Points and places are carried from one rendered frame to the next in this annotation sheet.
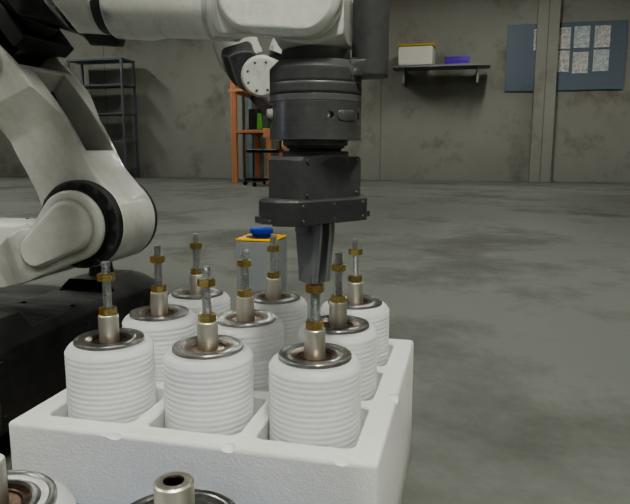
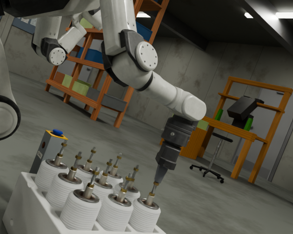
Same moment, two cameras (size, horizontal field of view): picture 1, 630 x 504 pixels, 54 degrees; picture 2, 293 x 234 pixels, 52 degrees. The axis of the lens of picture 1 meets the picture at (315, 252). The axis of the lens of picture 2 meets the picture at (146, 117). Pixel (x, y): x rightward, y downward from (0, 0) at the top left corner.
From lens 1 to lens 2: 86 cm
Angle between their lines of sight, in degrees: 53
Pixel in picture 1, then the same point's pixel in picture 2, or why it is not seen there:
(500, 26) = not seen: outside the picture
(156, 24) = (157, 97)
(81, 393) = (85, 220)
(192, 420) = (121, 227)
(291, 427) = (146, 227)
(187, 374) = (125, 212)
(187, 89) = not seen: outside the picture
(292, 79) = (186, 129)
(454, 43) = not seen: outside the picture
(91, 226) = (12, 124)
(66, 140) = (3, 74)
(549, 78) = (10, 17)
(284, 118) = (179, 138)
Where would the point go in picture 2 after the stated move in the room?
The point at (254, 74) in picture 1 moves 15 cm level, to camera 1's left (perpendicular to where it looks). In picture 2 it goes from (56, 55) to (23, 40)
